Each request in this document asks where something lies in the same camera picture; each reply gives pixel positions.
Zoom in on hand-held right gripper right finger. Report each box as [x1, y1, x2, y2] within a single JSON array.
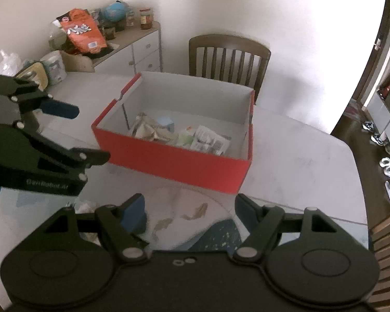
[[232, 194, 337, 262]]

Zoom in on red cardboard box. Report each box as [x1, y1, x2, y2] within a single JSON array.
[[91, 71, 256, 196]]

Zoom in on blue mountain print table mat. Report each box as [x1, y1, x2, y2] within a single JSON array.
[[16, 182, 369, 255]]

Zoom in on white storage cabinet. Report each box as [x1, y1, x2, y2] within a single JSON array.
[[366, 36, 390, 126]]

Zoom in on red lid jar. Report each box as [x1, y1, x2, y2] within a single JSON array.
[[140, 8, 153, 30]]

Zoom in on beige packet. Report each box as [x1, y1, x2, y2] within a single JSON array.
[[128, 112, 179, 144]]

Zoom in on clear blister packet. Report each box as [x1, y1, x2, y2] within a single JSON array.
[[192, 125, 232, 156]]

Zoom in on green yellow box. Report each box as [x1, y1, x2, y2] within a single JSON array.
[[15, 61, 49, 90]]

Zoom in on light blue carton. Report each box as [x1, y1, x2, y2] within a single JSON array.
[[156, 116, 176, 134]]

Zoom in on orange snack bag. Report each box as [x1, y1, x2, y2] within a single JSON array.
[[57, 8, 108, 54]]

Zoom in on brown door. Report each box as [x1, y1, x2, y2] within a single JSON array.
[[374, 0, 390, 53]]

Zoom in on white sideboard cabinet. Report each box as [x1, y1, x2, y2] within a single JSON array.
[[63, 21, 163, 75]]

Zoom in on toilet roll packet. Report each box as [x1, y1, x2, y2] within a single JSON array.
[[41, 51, 67, 85]]

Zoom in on clear plastic bag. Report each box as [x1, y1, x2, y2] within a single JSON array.
[[0, 49, 23, 75]]

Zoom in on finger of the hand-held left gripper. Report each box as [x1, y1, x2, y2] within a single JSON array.
[[29, 136, 110, 183], [11, 83, 79, 129]]

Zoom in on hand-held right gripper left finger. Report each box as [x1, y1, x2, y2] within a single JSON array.
[[44, 193, 148, 262]]

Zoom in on dark blue speckled mat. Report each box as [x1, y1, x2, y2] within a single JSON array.
[[195, 218, 248, 252]]

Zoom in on blue globe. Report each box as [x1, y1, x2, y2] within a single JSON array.
[[101, 1, 128, 31]]

